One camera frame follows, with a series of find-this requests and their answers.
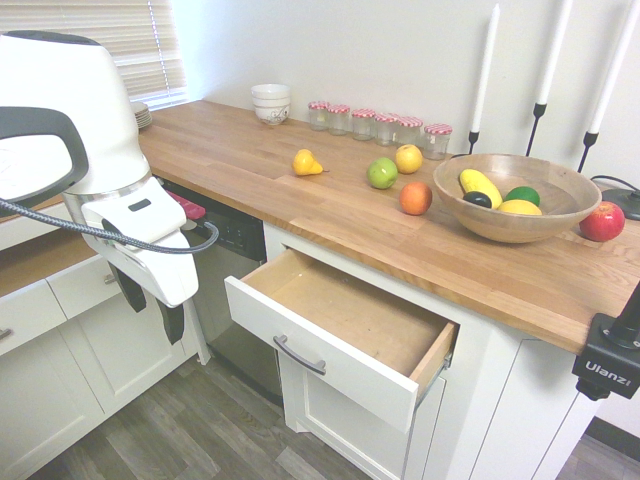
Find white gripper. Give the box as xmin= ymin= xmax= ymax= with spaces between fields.
xmin=79 ymin=214 xmax=200 ymax=347

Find white wooden drawer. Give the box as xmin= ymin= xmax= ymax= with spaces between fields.
xmin=224 ymin=248 xmax=460 ymax=435

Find stainless steel dishwasher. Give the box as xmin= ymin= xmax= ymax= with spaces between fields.
xmin=164 ymin=182 xmax=286 ymax=407

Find white side cabinet unit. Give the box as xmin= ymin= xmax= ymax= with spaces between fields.
xmin=0 ymin=197 xmax=207 ymax=480

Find stack of white plates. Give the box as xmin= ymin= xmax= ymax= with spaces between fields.
xmin=130 ymin=102 xmax=154 ymax=131

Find yellow lemon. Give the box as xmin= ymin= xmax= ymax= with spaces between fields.
xmin=292 ymin=148 xmax=331 ymax=177
xmin=497 ymin=198 xmax=543 ymax=217

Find white bowl with floral print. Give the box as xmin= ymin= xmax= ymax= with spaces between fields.
xmin=252 ymin=99 xmax=292 ymax=127

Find white cabinet door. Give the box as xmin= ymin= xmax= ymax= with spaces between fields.
xmin=277 ymin=347 xmax=446 ymax=480

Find plain white bowl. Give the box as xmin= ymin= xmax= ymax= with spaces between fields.
xmin=250 ymin=83 xmax=292 ymax=105

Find glass jar red checked lid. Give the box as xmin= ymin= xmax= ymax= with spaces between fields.
xmin=374 ymin=113 xmax=400 ymax=147
xmin=395 ymin=115 xmax=424 ymax=150
xmin=307 ymin=101 xmax=331 ymax=132
xmin=423 ymin=123 xmax=454 ymax=161
xmin=351 ymin=108 xmax=377 ymax=142
xmin=327 ymin=104 xmax=351 ymax=137

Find white window blind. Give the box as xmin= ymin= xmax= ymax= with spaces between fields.
xmin=0 ymin=0 xmax=189 ymax=109

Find green apple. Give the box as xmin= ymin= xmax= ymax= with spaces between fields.
xmin=366 ymin=157 xmax=400 ymax=190

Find orange red round fruit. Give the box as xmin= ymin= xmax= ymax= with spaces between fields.
xmin=398 ymin=181 xmax=434 ymax=216

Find yellow apple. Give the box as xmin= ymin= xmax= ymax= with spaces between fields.
xmin=395 ymin=143 xmax=424 ymax=175

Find yellow banana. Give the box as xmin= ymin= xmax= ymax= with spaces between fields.
xmin=458 ymin=168 xmax=504 ymax=210

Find black candle holder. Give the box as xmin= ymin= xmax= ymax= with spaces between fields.
xmin=524 ymin=102 xmax=548 ymax=157
xmin=577 ymin=130 xmax=600 ymax=174
xmin=452 ymin=130 xmax=482 ymax=159

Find white counter cabinet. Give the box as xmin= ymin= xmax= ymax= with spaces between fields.
xmin=262 ymin=222 xmax=601 ymax=480

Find large wooden bowl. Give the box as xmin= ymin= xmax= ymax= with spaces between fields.
xmin=432 ymin=153 xmax=603 ymax=245

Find green lime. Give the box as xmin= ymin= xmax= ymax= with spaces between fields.
xmin=503 ymin=185 xmax=542 ymax=207

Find red apple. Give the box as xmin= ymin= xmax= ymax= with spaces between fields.
xmin=578 ymin=200 xmax=627 ymax=243

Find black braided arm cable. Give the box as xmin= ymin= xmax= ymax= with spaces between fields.
xmin=0 ymin=197 xmax=221 ymax=252

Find metal drawer handle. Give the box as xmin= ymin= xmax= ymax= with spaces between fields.
xmin=272 ymin=334 xmax=327 ymax=376

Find black Ulanzi camera clamp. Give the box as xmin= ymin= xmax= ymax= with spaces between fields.
xmin=571 ymin=282 xmax=640 ymax=402

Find black stand base with cable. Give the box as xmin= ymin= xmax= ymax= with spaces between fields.
xmin=591 ymin=174 xmax=640 ymax=222

